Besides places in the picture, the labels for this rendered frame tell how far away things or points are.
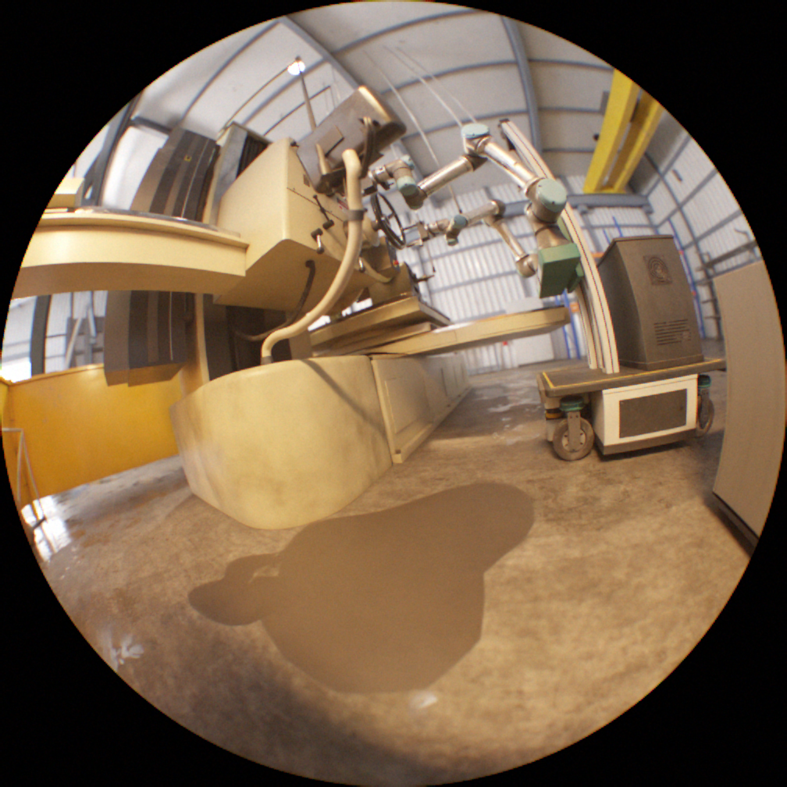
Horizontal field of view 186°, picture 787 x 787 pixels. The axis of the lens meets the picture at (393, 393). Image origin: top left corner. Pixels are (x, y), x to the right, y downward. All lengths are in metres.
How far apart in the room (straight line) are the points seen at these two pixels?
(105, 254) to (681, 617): 1.64
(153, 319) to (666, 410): 2.13
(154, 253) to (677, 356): 1.94
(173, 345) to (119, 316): 0.34
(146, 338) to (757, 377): 1.90
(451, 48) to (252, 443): 8.58
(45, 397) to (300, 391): 2.86
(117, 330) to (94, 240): 0.45
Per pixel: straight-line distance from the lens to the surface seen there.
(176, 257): 1.07
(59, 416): 3.12
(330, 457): 0.93
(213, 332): 1.41
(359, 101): 0.82
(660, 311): 1.14
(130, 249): 1.06
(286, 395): 0.85
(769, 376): 0.66
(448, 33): 8.35
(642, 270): 1.14
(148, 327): 1.33
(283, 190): 1.20
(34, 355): 5.42
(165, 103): 9.46
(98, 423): 3.01
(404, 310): 1.62
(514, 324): 1.66
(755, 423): 0.69
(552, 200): 0.95
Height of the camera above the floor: 0.47
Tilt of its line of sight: 4 degrees down
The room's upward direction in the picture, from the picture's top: 12 degrees counter-clockwise
